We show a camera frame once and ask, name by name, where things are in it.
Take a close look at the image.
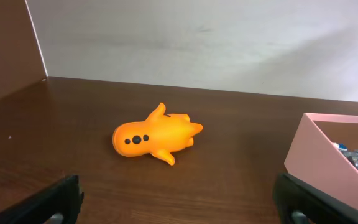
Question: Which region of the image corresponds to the orange rubber toy animal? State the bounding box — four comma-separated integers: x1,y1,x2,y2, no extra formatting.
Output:
112,103,203,166

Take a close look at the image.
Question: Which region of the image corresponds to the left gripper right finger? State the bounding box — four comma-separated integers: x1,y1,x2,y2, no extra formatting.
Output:
273,173,358,224

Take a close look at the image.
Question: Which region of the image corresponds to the white open cardboard box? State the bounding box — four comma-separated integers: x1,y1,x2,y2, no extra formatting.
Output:
284,113,358,210

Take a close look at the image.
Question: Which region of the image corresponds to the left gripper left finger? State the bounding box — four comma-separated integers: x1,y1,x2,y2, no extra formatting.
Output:
0,175,84,223

